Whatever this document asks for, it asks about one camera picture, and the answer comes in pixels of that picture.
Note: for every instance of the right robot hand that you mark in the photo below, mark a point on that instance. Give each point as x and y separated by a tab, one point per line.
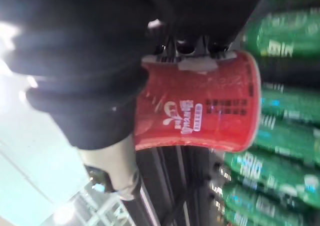
82	60

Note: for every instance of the dark retail shelf unit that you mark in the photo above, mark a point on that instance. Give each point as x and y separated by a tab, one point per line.
170	186

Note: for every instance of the green snack bag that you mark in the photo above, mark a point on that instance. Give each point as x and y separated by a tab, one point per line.
287	145
290	105
287	38
270	176
255	208

